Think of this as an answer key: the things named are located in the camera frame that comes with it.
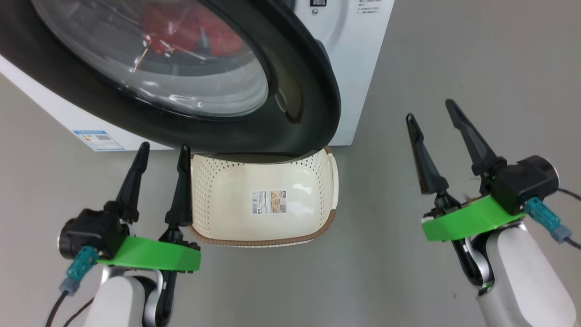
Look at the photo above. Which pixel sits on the teal left camera connector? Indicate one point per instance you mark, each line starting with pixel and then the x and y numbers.
pixel 79 268

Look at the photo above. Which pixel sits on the blue energy label sticker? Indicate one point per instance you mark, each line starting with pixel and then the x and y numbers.
pixel 97 140

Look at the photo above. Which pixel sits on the black-rimmed glass washer door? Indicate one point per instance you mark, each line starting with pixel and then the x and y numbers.
pixel 313 95

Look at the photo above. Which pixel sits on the white front-load washing machine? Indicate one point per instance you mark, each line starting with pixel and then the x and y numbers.
pixel 358 68

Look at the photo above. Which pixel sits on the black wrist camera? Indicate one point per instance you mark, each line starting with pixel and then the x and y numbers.
pixel 91 231
pixel 522 181

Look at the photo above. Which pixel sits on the cream perforated laundry basket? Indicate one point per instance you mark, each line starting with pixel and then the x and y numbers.
pixel 227 204

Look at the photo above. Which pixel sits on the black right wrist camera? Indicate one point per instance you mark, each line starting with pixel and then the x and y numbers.
pixel 522 181

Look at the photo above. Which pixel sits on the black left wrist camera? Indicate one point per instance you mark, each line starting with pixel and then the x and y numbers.
pixel 91 231

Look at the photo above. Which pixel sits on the white basket product sticker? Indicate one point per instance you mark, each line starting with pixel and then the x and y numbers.
pixel 268 202

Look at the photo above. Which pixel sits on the plain red garment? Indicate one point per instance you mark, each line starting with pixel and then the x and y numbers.
pixel 190 32

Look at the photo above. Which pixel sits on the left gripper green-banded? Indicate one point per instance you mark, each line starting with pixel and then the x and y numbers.
pixel 154 256

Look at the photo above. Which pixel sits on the teal camera connector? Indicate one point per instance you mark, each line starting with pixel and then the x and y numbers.
pixel 79 268
pixel 544 218

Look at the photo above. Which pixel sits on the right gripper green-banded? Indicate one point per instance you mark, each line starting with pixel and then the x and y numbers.
pixel 463 220

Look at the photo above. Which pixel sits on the teal right camera connector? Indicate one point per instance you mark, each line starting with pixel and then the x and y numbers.
pixel 544 218

